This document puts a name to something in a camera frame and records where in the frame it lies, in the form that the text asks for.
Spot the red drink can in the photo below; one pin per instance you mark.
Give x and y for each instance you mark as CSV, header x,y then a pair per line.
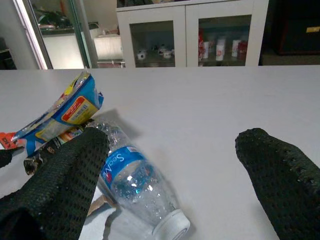
x,y
243,50
200,45

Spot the white glass-door cabinet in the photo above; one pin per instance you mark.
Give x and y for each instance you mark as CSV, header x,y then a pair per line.
x,y
185,37

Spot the black white figurine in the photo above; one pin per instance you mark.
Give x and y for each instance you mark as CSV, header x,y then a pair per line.
x,y
142,55
167,52

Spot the white red printed can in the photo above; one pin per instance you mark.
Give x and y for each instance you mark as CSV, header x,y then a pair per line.
x,y
235,48
220,48
206,50

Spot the clear plastic water bottle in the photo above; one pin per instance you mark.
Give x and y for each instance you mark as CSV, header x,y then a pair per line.
x,y
135,180

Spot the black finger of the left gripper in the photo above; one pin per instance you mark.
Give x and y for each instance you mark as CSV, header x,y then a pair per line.
x,y
5,158

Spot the metal framed glass door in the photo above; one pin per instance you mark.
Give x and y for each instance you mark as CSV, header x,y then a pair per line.
x,y
85,32

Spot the blue snack bag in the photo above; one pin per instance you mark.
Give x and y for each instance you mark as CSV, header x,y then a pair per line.
x,y
72,110

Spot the black snack wrapper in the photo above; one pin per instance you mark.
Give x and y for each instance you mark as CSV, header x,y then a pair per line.
x,y
47,150

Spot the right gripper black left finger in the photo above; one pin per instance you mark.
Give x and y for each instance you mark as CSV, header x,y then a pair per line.
x,y
57,187

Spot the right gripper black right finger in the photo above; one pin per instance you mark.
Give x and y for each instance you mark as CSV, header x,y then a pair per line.
x,y
282,180

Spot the orange snack wrapper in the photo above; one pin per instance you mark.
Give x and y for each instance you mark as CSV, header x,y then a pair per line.
x,y
7,140

